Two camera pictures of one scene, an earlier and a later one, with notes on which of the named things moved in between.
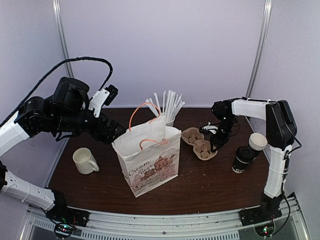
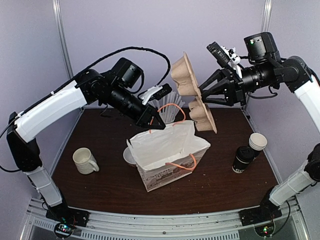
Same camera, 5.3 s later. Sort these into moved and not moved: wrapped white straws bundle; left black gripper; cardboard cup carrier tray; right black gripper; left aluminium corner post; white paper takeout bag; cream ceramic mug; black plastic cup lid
Moved: right black gripper; white paper takeout bag; left black gripper; cardboard cup carrier tray
Not moved: wrapped white straws bundle; left aluminium corner post; cream ceramic mug; black plastic cup lid
